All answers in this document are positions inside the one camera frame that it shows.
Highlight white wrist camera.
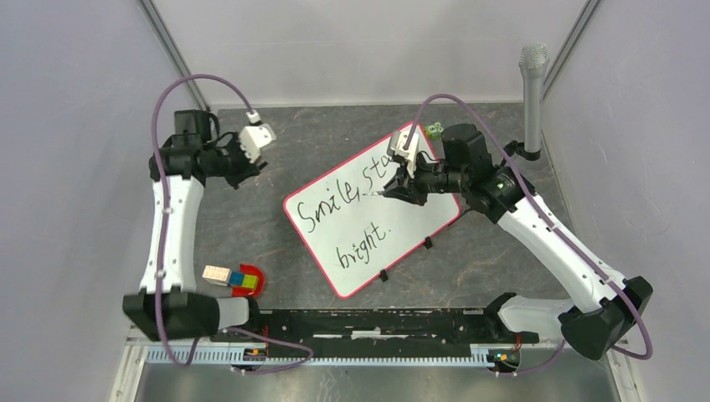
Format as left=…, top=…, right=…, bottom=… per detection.
left=386, top=130, right=419, bottom=178
left=238, top=111, right=276, bottom=164

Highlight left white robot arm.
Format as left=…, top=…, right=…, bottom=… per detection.
left=122, top=110, right=275, bottom=342

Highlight silver microphone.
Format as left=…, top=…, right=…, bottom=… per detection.
left=518, top=42, right=549, bottom=160

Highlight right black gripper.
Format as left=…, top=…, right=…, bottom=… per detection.
left=383, top=149, right=468, bottom=207

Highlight aluminium toothed rail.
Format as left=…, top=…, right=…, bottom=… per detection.
left=145, top=342, right=522, bottom=368

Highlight red bowl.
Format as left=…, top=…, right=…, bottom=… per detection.
left=228, top=264, right=265, bottom=297

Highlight pink framed whiteboard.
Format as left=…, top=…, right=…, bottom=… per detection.
left=283, top=137, right=462, bottom=299

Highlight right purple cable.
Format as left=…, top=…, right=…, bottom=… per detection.
left=404, top=93, right=655, bottom=377

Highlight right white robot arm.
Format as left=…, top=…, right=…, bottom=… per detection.
left=382, top=124, right=653, bottom=360

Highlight colourful block toy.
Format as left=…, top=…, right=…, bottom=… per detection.
left=228, top=271, right=260, bottom=291

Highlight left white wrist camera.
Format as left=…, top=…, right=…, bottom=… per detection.
left=238, top=111, right=276, bottom=164

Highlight green number dice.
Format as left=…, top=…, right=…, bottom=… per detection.
left=425, top=121, right=444, bottom=140

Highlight cream lego brick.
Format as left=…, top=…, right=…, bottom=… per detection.
left=202, top=265, right=232, bottom=286

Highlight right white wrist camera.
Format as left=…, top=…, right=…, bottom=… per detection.
left=386, top=130, right=419, bottom=178

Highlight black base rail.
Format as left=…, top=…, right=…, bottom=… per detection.
left=243, top=308, right=539, bottom=358

